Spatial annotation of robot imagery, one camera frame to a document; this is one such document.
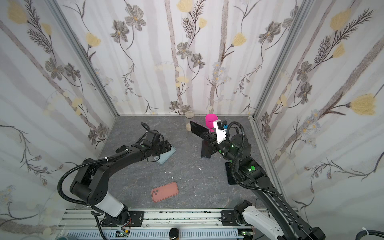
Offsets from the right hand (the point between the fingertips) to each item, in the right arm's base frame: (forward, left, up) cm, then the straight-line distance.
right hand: (205, 130), depth 63 cm
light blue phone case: (+4, +23, -36) cm, 43 cm away
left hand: (+10, +21, -29) cm, 37 cm away
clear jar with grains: (+32, +8, -25) cm, 41 cm away
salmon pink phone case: (-16, +19, -38) cm, 46 cm away
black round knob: (-36, +11, -25) cm, 46 cm away
